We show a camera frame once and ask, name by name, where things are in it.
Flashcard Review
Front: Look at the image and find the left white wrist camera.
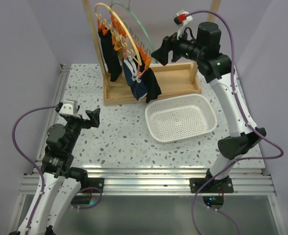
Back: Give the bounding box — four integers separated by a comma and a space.
55, 100, 79, 116

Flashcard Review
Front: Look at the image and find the yellow clip hanger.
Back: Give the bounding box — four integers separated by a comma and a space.
94, 2, 142, 66

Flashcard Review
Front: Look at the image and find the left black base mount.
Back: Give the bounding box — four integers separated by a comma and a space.
71, 178, 105, 210

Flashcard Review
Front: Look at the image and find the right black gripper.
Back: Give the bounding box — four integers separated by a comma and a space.
152, 25, 205, 66

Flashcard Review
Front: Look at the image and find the aluminium rail frame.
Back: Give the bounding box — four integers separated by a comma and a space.
5, 64, 288, 235

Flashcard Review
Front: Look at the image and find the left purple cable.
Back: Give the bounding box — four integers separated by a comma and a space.
13, 105, 61, 235

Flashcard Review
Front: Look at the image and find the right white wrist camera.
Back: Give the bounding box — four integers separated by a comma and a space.
174, 11, 193, 39

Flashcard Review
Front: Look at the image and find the white perforated plastic basket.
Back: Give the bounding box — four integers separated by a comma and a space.
145, 94, 218, 143

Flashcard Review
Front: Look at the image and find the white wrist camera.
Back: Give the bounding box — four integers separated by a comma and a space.
55, 100, 79, 116
174, 11, 193, 39

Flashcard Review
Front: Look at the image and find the green clip hanger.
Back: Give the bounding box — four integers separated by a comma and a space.
110, 0, 155, 56

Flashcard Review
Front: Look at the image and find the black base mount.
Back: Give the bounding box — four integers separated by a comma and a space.
71, 178, 105, 210
189, 177, 234, 209

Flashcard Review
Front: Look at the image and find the black underwear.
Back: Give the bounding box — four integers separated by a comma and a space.
140, 56, 162, 103

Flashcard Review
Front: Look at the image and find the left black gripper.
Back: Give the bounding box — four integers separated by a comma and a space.
65, 105, 99, 152

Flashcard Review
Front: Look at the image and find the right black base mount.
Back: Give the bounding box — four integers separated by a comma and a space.
189, 177, 234, 209

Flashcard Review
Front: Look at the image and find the black sock on yellow hanger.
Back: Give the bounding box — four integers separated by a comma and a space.
98, 29, 122, 82

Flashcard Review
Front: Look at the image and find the navy blue underwear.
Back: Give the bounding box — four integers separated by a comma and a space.
122, 56, 147, 101

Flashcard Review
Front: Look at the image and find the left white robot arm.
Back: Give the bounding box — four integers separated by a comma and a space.
12, 102, 103, 235

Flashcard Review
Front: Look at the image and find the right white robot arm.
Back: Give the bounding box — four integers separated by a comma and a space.
152, 22, 266, 192

